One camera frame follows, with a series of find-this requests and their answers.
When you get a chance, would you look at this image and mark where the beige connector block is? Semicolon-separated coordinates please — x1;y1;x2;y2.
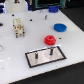
13;18;25;37

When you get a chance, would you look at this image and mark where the small blue block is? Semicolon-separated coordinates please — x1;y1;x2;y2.
49;6;59;13

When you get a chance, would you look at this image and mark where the black-framed peg base plate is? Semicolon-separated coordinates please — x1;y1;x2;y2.
26;46;66;68

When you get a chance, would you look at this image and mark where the blue gear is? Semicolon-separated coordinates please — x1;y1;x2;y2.
54;23;67;32

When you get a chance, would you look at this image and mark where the right metal peg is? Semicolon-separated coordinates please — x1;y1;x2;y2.
49;47;54;57

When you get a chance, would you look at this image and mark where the red gear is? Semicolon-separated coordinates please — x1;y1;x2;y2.
44;35;56;45

